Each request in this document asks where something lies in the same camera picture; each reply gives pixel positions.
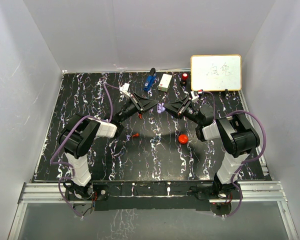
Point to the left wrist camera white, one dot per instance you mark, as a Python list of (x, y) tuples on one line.
[(124, 90)]

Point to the red button device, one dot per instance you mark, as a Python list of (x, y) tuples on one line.
[(184, 79)]

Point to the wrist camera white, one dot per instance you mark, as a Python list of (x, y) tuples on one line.
[(124, 90), (195, 95)]

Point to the white and green box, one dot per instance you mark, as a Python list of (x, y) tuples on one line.
[(164, 83)]

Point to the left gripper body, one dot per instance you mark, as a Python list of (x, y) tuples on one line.
[(130, 110)]

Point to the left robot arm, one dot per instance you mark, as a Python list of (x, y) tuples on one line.
[(79, 134)]

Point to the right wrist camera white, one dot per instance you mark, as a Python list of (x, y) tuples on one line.
[(195, 95)]

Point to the blue stapler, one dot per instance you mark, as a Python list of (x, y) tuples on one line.
[(150, 79)]

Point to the aluminium frame rail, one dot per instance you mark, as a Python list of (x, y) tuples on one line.
[(154, 195)]

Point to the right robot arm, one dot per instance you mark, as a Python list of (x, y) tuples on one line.
[(237, 136)]

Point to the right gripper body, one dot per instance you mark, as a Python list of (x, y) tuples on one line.
[(189, 112)]

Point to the white whiteboard with wooden frame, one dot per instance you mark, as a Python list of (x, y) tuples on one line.
[(216, 73)]

